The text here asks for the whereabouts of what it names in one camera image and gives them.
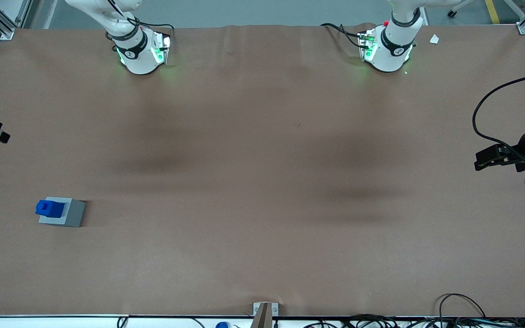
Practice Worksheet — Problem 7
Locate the metal mount bracket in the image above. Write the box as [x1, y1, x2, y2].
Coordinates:
[252, 302, 279, 318]

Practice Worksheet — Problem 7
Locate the white stand leg with caster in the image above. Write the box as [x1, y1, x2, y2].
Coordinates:
[447, 0, 478, 19]

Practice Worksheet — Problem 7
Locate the blue plastic part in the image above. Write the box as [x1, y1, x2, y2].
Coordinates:
[35, 199, 66, 218]

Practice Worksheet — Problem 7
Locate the black tangled cable bundle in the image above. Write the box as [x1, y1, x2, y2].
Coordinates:
[303, 313, 525, 328]

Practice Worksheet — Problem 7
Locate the black looped cable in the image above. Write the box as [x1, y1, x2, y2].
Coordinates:
[437, 293, 487, 320]

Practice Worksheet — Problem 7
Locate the brown table mat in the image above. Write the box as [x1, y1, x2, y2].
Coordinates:
[0, 23, 525, 318]

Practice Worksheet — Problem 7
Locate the black arm base cable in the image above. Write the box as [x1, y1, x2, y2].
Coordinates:
[320, 22, 365, 49]
[107, 0, 175, 44]

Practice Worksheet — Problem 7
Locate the gray block base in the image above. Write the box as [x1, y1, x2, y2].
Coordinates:
[38, 196, 87, 228]

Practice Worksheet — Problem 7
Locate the long black left wrist cable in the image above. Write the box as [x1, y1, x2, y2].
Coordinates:
[472, 71, 525, 165]

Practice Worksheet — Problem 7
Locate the black right arm base cable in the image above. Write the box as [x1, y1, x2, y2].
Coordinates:
[107, 0, 175, 44]

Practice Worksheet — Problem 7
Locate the black left arm base cable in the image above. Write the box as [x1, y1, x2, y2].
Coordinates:
[320, 22, 365, 49]

